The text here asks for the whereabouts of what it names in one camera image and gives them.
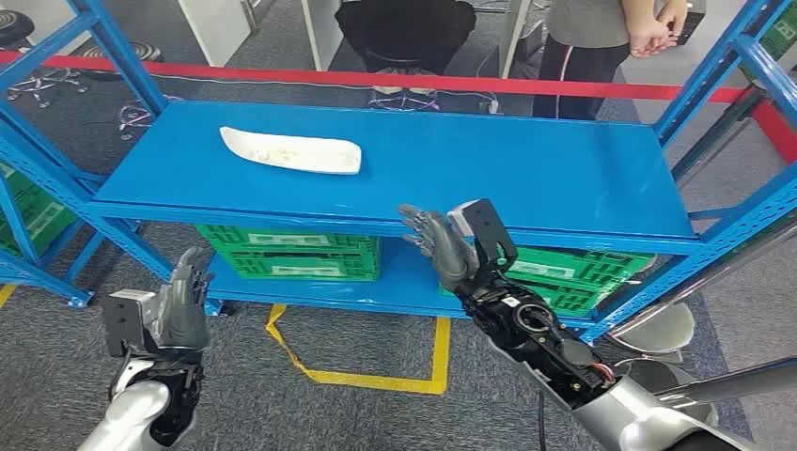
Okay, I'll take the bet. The chrome stool base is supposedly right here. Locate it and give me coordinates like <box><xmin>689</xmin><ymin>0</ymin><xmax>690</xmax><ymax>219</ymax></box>
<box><xmin>117</xmin><ymin>93</ymin><xmax>185</xmax><ymax>141</ymax></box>
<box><xmin>6</xmin><ymin>67</ymin><xmax>88</xmax><ymax>109</ymax></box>

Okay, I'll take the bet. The white desk panel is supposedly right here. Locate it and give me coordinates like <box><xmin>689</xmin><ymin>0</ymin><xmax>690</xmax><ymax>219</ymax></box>
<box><xmin>177</xmin><ymin>0</ymin><xmax>254</xmax><ymax>68</ymax></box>
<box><xmin>302</xmin><ymin>0</ymin><xmax>344</xmax><ymax>71</ymax></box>
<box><xmin>499</xmin><ymin>0</ymin><xmax>530</xmax><ymax>79</ymax></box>

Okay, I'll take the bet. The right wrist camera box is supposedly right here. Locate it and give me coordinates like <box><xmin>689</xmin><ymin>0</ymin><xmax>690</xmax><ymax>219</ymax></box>
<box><xmin>446</xmin><ymin>198</ymin><xmax>519</xmax><ymax>275</ymax></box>

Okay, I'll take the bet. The blue metal shelf rack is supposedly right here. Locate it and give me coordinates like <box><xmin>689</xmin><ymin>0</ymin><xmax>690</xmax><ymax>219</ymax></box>
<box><xmin>0</xmin><ymin>0</ymin><xmax>797</xmax><ymax>347</ymax></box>

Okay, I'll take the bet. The silver metal pole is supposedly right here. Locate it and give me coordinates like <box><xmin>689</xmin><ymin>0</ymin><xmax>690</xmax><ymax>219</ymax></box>
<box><xmin>613</xmin><ymin>221</ymin><xmax>797</xmax><ymax>340</ymax></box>
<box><xmin>656</xmin><ymin>355</ymin><xmax>797</xmax><ymax>406</ymax></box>

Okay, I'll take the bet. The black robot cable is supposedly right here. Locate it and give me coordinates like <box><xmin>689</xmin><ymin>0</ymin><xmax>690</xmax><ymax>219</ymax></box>
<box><xmin>535</xmin><ymin>392</ymin><xmax>549</xmax><ymax>451</ymax></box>

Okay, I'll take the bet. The white round base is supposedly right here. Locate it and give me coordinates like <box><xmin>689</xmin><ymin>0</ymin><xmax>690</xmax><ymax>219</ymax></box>
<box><xmin>606</xmin><ymin>302</ymin><xmax>696</xmax><ymax>365</ymax></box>

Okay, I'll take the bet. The black stool with chrome base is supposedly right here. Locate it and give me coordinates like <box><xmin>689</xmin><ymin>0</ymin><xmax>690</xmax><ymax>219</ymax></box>
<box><xmin>367</xmin><ymin>53</ymin><xmax>444</xmax><ymax>114</ymax></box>

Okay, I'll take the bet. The white curved plastic part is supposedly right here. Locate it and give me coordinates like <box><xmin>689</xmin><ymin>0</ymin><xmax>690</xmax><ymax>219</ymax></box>
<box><xmin>219</xmin><ymin>126</ymin><xmax>363</xmax><ymax>176</ymax></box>

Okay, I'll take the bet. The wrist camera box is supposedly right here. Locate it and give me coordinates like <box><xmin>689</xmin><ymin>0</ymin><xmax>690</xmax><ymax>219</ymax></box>
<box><xmin>102</xmin><ymin>288</ymin><xmax>157</xmax><ymax>359</ymax></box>
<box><xmin>446</xmin><ymin>198</ymin><xmax>519</xmax><ymax>275</ymax></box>

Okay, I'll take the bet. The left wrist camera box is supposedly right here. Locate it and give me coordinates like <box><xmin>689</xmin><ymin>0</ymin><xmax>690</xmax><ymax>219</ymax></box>
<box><xmin>102</xmin><ymin>288</ymin><xmax>157</xmax><ymax>359</ymax></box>

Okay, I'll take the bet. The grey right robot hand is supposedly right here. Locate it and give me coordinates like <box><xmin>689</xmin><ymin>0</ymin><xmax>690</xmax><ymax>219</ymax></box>
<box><xmin>398</xmin><ymin>204</ymin><xmax>480</xmax><ymax>294</ymax></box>

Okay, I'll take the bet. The person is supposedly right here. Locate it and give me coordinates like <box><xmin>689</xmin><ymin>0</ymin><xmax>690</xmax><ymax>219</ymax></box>
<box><xmin>532</xmin><ymin>0</ymin><xmax>689</xmax><ymax>120</ymax></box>
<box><xmin>335</xmin><ymin>0</ymin><xmax>477</xmax><ymax>76</ymax></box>

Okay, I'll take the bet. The dark metal beam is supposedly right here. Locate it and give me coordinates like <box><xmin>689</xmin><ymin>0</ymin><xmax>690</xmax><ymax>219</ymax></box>
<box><xmin>671</xmin><ymin>84</ymin><xmax>774</xmax><ymax>188</ymax></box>

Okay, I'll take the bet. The red floor strip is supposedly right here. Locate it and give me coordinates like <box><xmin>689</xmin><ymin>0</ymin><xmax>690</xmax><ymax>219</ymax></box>
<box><xmin>0</xmin><ymin>51</ymin><xmax>797</xmax><ymax>164</ymax></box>

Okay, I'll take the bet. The white floor cable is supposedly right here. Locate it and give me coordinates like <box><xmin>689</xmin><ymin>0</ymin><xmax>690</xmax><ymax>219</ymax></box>
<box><xmin>148</xmin><ymin>73</ymin><xmax>499</xmax><ymax>115</ymax></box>

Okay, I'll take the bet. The green plastic crate stack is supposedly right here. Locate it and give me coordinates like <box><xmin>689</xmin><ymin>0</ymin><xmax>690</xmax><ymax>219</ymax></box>
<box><xmin>741</xmin><ymin>17</ymin><xmax>797</xmax><ymax>82</ymax></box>

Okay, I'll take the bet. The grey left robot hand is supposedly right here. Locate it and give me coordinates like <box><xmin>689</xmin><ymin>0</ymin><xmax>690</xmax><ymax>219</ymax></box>
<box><xmin>150</xmin><ymin>246</ymin><xmax>215</xmax><ymax>353</ymax></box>

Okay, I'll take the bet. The yellow floor tape outline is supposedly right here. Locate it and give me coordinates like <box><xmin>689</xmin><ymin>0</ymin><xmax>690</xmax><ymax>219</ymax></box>
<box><xmin>264</xmin><ymin>303</ymin><xmax>453</xmax><ymax>397</ymax></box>

